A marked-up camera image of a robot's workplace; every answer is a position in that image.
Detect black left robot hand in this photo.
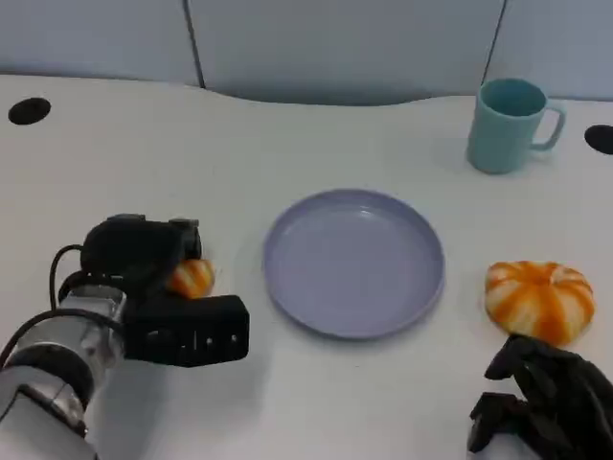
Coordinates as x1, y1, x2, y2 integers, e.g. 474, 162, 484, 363
79, 214, 205, 308

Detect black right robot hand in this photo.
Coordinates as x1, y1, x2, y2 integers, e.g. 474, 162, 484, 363
466, 334, 613, 460

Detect orange white toy bread roll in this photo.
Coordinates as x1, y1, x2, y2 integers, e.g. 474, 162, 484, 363
484, 260, 596, 347
166, 258, 216, 298

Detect lilac plate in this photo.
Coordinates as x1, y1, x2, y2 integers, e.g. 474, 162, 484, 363
262, 189, 446, 340

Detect pale green mug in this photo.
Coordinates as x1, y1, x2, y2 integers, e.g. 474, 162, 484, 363
466, 78, 568, 175

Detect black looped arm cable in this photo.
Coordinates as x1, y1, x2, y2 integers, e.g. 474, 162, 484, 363
49, 243, 88, 309

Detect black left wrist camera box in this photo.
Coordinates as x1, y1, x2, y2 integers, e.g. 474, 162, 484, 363
125, 295, 251, 369

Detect black thin arm cable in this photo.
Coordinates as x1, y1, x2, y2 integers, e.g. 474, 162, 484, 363
0, 309, 126, 368

